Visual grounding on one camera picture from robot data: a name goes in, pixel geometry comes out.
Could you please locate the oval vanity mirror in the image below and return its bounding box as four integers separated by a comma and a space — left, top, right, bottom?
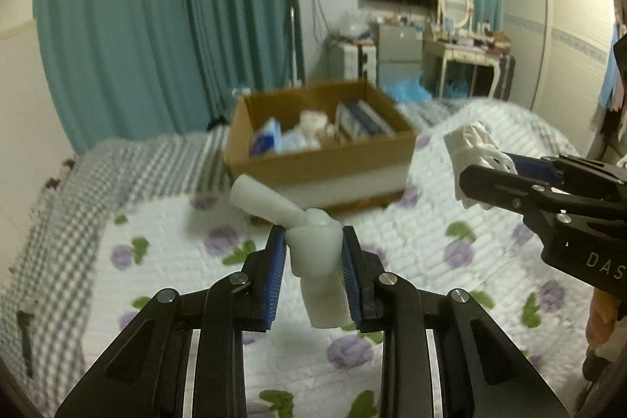
438, 0, 474, 29

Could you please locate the white dressing table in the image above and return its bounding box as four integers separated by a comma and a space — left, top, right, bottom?
421, 27, 515, 101

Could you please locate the large teal curtain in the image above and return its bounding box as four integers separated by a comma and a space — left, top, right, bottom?
33, 0, 305, 153

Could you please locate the white wardrobe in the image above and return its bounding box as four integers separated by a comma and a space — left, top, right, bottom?
503, 0, 614, 154

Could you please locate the cream lace sock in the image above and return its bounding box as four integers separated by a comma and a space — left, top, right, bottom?
299, 109, 336, 138

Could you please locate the brown cardboard box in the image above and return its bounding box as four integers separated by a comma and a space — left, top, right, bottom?
223, 81, 417, 213

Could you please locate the small silver refrigerator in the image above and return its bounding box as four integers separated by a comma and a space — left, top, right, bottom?
377, 24, 423, 87

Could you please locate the floral quilted bedspread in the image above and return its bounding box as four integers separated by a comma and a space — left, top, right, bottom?
82, 101, 592, 417

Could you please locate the floral pattern pillow pouch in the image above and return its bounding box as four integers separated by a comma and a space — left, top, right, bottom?
335, 100, 395, 141

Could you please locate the grey white sock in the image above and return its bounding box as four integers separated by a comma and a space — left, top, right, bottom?
230, 175, 349, 329

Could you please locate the operator right hand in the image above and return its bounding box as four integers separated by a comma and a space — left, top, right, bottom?
585, 289, 621, 350

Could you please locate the clear plastic water jug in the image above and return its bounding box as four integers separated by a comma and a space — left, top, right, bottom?
230, 85, 253, 102

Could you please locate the light blue knit sock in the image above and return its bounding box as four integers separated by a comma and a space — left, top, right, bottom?
250, 118, 283, 156

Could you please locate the blue plastic bag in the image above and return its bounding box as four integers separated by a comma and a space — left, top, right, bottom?
382, 72, 433, 104

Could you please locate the grey checked blanket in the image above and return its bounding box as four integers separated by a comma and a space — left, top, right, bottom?
1, 128, 381, 417

